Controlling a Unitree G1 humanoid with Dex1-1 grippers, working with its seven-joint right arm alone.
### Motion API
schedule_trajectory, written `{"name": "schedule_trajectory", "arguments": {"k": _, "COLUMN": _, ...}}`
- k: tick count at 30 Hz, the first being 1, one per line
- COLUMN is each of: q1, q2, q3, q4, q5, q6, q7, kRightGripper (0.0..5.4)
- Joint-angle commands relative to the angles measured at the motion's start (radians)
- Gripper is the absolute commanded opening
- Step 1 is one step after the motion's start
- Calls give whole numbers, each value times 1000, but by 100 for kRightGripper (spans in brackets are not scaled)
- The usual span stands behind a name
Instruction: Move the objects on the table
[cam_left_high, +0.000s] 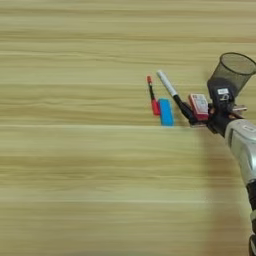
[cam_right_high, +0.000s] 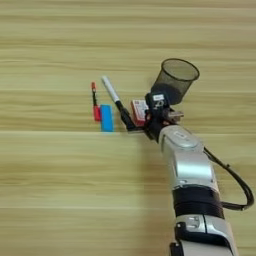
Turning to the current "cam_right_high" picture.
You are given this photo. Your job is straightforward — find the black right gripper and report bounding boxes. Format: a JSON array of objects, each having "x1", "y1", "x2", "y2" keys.
[{"x1": 120, "y1": 105, "x2": 185, "y2": 142}]

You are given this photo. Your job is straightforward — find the red white card box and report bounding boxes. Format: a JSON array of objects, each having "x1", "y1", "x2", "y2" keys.
[{"x1": 130, "y1": 98, "x2": 150, "y2": 128}]

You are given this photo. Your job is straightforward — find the blue eraser block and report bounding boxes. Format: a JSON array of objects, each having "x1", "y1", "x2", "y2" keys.
[{"x1": 99, "y1": 104, "x2": 115, "y2": 133}]

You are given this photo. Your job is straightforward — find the white marker black cap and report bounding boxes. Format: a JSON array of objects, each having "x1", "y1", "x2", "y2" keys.
[{"x1": 100, "y1": 75, "x2": 126, "y2": 114}]

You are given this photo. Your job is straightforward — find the red pen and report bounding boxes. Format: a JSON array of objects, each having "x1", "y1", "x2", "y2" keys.
[{"x1": 90, "y1": 81, "x2": 102, "y2": 122}]

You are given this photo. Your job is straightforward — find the black mesh pen cup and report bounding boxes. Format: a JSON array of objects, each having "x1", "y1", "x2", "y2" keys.
[{"x1": 150, "y1": 58, "x2": 201, "y2": 106}]

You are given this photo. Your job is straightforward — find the small black box white label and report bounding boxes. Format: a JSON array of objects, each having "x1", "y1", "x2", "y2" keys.
[{"x1": 145, "y1": 92, "x2": 170, "y2": 111}]

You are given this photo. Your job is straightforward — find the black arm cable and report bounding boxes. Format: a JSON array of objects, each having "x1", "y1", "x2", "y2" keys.
[{"x1": 203, "y1": 146, "x2": 255, "y2": 212}]

